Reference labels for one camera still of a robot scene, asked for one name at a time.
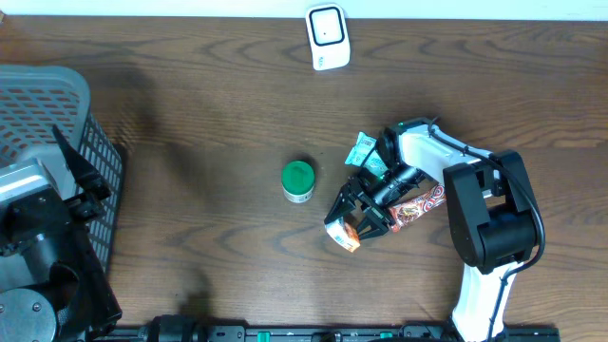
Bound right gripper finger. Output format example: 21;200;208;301
324;178;363;225
356;208;390;239

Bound light blue wipes packet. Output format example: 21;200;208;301
345;132;388;178

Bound red Top chocolate bar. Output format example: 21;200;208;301
389;184;446;233

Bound small orange snack box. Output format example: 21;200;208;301
325;218;360;253

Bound green lid jar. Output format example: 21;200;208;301
281;161;315;203

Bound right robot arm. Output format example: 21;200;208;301
324;118;546;341

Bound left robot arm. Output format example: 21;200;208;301
1;127;123;341

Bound white barcode scanner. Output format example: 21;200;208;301
305;4;351;71

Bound grey plastic basket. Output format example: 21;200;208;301
0;65;124;275

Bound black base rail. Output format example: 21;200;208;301
94;313;561;342

